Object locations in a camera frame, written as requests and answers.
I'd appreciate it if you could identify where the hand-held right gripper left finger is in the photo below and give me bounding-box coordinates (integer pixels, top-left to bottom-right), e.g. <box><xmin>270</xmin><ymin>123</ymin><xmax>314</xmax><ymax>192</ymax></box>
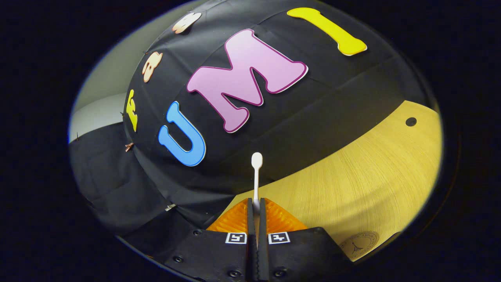
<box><xmin>164</xmin><ymin>198</ymin><xmax>259</xmax><ymax>282</ymax></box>

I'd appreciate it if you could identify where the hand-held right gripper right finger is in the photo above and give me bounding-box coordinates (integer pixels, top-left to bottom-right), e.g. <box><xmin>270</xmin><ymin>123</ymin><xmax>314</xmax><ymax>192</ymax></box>
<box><xmin>258</xmin><ymin>198</ymin><xmax>353</xmax><ymax>282</ymax></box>

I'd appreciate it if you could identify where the pale lilac toothbrush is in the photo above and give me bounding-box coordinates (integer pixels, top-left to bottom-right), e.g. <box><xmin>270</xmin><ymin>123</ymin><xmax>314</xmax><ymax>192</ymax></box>
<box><xmin>251</xmin><ymin>152</ymin><xmax>263</xmax><ymax>214</ymax></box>

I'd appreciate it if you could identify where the round cork coaster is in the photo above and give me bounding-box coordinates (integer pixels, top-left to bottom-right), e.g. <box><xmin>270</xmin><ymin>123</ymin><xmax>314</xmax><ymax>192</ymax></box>
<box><xmin>339</xmin><ymin>231</ymin><xmax>380</xmax><ymax>261</ymax></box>

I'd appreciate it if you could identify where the wooden desktop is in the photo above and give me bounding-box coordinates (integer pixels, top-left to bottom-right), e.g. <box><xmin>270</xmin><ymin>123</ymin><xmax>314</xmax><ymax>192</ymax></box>
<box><xmin>219</xmin><ymin>100</ymin><xmax>443</xmax><ymax>262</ymax></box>

